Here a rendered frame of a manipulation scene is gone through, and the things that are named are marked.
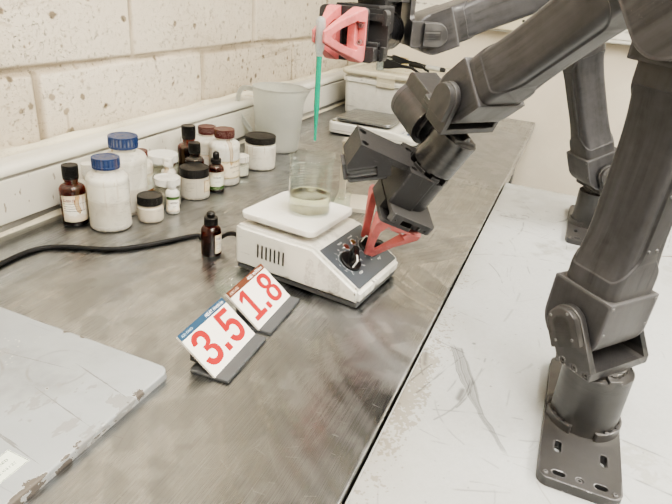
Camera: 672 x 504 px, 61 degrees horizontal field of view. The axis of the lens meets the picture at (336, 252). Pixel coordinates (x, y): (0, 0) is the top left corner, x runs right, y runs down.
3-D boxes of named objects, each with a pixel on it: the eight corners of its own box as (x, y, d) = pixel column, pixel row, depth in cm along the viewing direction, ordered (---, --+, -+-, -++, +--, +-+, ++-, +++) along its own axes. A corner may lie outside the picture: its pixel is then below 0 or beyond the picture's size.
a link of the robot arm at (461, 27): (413, 19, 81) (610, -50, 82) (395, 15, 89) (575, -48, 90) (431, 102, 87) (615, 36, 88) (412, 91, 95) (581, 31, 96)
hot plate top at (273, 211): (354, 213, 83) (355, 207, 83) (312, 239, 74) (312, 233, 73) (286, 194, 88) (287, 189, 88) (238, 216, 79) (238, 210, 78)
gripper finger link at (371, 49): (350, 8, 67) (383, 8, 74) (298, 4, 70) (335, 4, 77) (346, 69, 70) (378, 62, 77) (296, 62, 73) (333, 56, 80)
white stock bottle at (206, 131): (197, 168, 122) (196, 121, 117) (223, 170, 122) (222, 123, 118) (191, 176, 117) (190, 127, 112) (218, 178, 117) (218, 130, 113)
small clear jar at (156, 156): (149, 181, 112) (147, 148, 109) (180, 181, 113) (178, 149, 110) (147, 191, 107) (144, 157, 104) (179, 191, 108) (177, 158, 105)
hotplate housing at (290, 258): (397, 275, 84) (404, 225, 81) (356, 312, 74) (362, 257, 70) (273, 235, 93) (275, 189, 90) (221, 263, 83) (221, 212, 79)
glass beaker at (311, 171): (306, 225, 77) (310, 164, 73) (277, 210, 81) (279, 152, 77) (343, 215, 81) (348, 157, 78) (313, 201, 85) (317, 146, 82)
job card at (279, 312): (300, 301, 75) (302, 273, 73) (270, 335, 67) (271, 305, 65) (258, 290, 77) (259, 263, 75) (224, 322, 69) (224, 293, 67)
